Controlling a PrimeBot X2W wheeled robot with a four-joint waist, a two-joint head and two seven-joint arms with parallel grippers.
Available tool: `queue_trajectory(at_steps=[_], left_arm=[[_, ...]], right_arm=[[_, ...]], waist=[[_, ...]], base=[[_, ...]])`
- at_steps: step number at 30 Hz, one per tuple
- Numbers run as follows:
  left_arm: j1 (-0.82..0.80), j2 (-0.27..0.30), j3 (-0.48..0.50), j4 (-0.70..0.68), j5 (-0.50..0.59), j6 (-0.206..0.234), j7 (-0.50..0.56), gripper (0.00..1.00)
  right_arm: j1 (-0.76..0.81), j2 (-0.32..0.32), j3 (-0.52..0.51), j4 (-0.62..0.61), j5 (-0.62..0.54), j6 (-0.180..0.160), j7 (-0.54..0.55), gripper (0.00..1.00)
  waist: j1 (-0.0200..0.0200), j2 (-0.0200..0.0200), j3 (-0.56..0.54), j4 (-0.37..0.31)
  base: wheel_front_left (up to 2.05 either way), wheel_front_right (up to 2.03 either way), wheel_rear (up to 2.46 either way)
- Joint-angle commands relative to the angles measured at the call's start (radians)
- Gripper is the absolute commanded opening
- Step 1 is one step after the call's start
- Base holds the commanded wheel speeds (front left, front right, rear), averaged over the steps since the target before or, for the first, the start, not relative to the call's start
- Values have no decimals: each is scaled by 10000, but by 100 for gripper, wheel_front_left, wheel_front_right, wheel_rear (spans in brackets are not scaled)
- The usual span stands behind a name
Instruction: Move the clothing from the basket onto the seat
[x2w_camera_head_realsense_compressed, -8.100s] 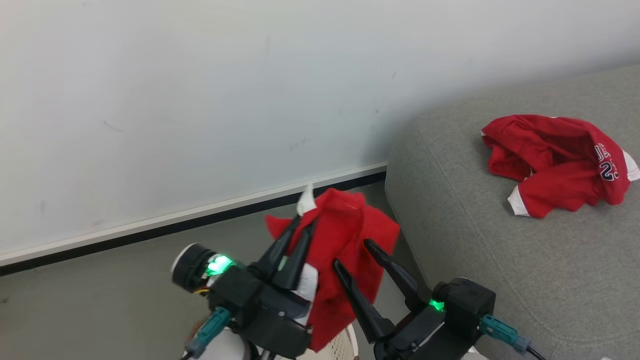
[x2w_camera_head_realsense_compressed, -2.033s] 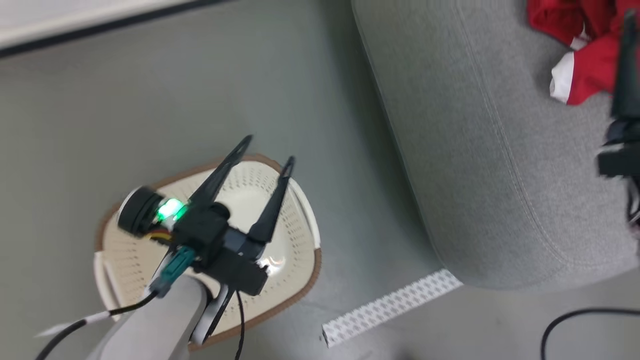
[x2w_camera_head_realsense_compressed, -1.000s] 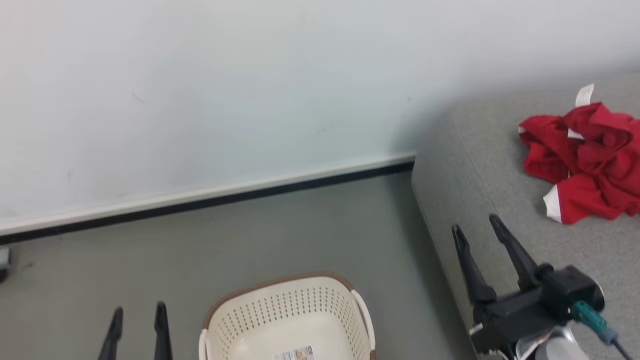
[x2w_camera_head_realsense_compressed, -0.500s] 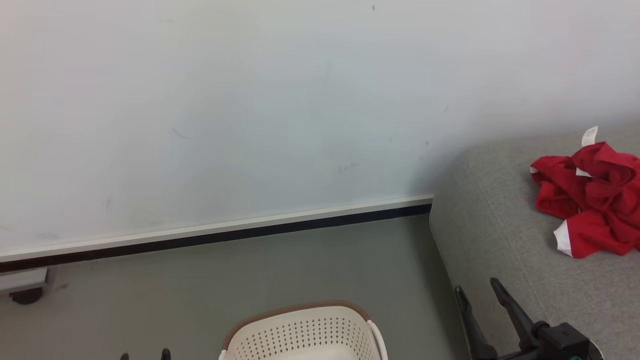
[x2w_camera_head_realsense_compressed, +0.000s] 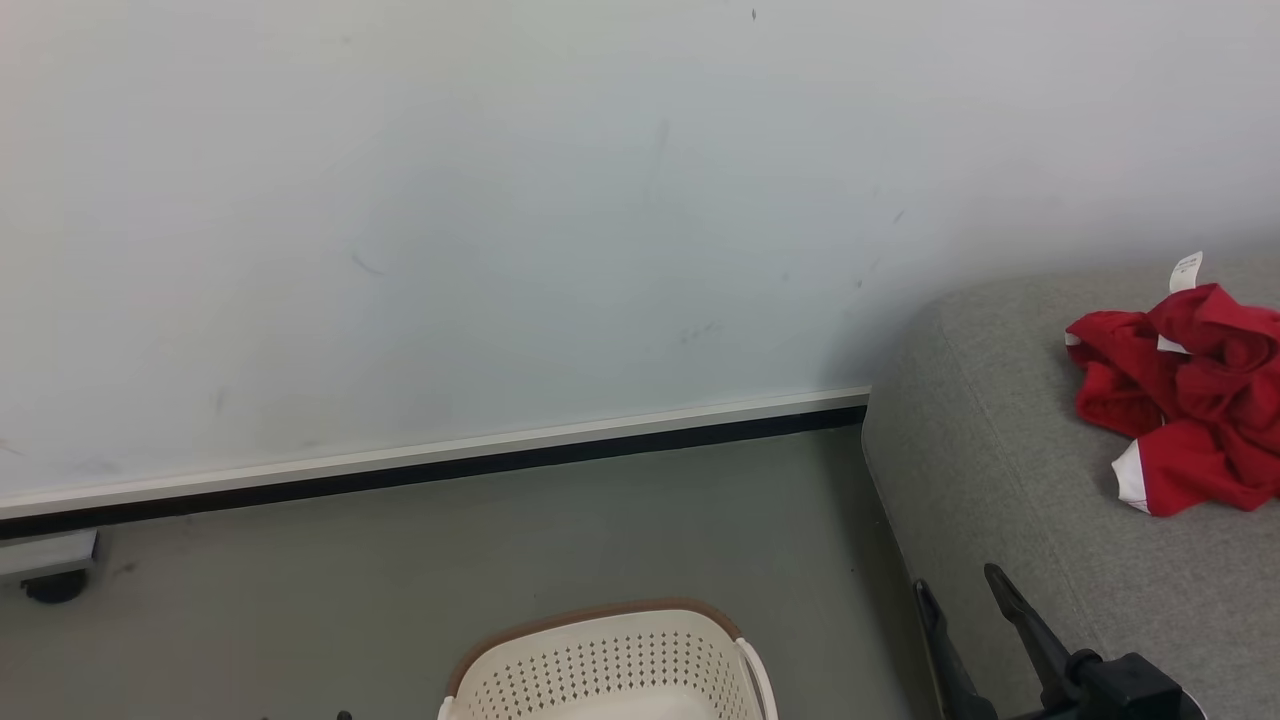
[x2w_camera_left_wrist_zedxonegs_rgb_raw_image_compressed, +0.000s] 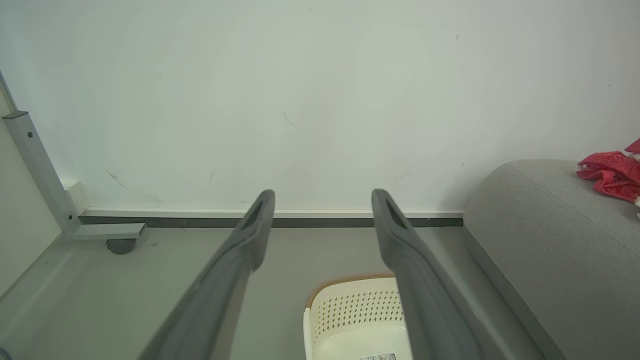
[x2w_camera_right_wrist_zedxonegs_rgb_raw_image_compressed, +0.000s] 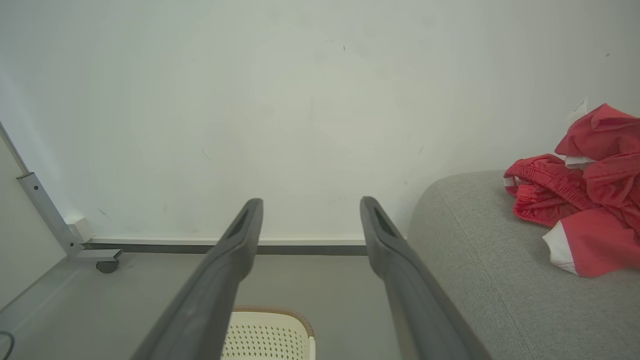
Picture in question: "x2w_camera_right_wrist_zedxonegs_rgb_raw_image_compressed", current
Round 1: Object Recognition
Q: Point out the grey fabric sofa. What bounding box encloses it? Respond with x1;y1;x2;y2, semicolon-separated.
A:
407;170;640;360

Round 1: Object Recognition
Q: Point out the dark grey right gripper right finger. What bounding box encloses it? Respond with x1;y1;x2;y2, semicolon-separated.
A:
360;196;492;360

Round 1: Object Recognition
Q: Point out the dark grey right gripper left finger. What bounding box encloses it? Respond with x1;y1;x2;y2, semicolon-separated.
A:
131;198;264;360

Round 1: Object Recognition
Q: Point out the red and white garment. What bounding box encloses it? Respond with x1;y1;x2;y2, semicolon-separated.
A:
503;98;640;278

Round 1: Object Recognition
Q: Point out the cream perforated laundry basket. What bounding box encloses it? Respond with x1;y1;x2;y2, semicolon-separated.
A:
221;305;316;360

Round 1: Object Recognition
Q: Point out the white and grey baseboard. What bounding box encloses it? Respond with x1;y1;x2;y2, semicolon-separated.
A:
84;236;409;257

